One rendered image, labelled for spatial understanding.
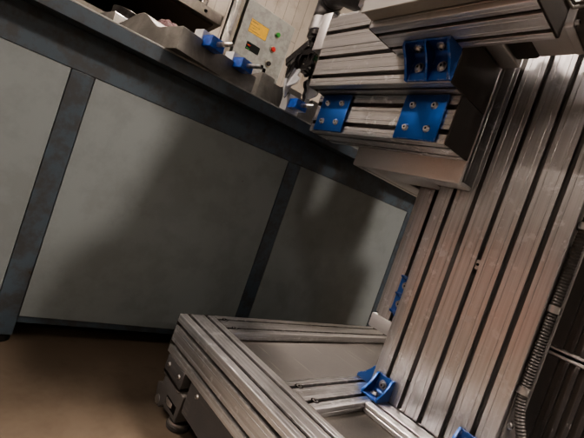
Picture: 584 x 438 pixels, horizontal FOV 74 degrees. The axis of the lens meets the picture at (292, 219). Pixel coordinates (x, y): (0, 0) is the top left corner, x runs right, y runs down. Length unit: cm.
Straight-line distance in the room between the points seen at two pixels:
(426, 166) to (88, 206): 81
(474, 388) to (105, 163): 94
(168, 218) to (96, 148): 25
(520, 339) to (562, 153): 32
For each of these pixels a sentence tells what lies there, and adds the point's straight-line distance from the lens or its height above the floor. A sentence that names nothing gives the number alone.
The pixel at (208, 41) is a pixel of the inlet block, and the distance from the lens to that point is 106.
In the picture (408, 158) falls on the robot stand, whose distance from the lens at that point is 85.
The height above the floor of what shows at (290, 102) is 83.
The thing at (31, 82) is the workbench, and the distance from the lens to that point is 107.
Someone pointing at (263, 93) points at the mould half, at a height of 83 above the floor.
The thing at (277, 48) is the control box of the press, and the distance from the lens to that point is 230.
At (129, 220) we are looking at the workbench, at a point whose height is 36.
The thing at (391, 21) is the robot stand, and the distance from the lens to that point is 72.
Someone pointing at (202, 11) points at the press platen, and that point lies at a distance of 208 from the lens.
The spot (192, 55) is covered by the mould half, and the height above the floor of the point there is 81.
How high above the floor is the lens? 54
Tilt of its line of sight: 2 degrees down
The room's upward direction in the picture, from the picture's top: 19 degrees clockwise
